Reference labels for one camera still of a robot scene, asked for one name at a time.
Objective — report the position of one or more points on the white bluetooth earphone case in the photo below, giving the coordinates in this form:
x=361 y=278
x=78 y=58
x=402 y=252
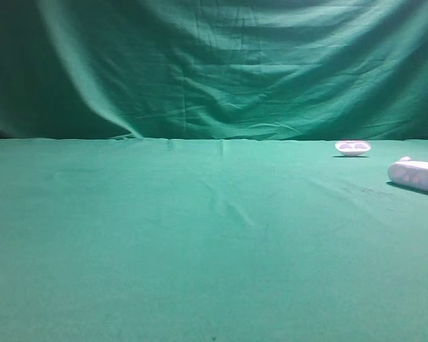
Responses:
x=410 y=173

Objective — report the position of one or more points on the green table cloth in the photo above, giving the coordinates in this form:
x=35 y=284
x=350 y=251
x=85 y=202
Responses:
x=209 y=240

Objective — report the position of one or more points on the white open earphone case lid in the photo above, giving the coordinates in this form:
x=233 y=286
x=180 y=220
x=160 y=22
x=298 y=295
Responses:
x=352 y=148

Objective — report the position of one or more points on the green backdrop curtain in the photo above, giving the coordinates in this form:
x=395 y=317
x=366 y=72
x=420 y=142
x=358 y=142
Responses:
x=261 y=70

